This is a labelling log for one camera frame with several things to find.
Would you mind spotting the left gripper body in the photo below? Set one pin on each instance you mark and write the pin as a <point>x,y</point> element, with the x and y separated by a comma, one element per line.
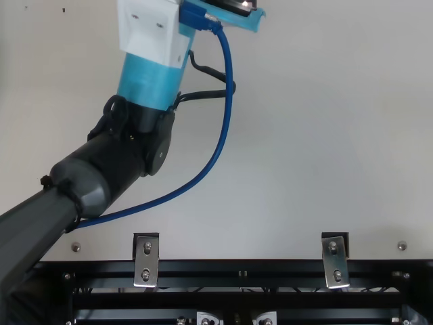
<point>149,88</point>

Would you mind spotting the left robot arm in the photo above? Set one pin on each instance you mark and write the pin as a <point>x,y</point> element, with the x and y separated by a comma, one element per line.
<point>101,162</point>

